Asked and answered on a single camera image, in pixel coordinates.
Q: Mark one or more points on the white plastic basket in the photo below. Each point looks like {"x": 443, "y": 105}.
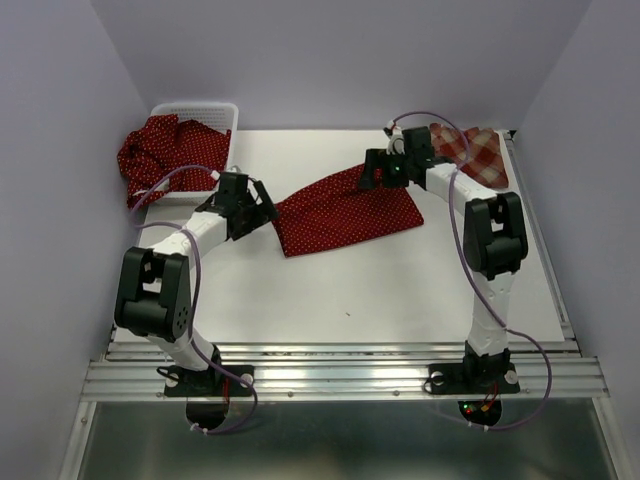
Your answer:
{"x": 220, "y": 116}

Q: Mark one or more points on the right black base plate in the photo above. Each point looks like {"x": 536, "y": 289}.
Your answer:
{"x": 454, "y": 379}

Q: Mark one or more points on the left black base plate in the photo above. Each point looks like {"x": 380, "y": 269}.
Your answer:
{"x": 183, "y": 383}

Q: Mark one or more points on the red polka dot skirt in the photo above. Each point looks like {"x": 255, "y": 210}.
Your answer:
{"x": 334, "y": 213}
{"x": 168, "y": 155}

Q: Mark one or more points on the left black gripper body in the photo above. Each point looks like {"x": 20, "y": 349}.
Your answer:
{"x": 254, "y": 215}

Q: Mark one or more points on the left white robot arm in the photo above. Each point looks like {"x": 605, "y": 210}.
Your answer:
{"x": 159, "y": 288}

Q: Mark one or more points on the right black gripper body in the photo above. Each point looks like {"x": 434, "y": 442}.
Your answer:
{"x": 395, "y": 171}

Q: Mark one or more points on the red plaid skirt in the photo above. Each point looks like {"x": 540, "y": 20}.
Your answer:
{"x": 486, "y": 164}

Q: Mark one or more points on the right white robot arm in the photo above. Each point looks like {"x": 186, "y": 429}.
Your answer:
{"x": 491, "y": 244}

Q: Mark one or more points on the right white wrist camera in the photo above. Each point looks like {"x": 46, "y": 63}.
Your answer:
{"x": 394, "y": 133}

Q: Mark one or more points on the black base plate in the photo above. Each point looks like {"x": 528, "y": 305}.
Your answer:
{"x": 183, "y": 383}
{"x": 454, "y": 379}

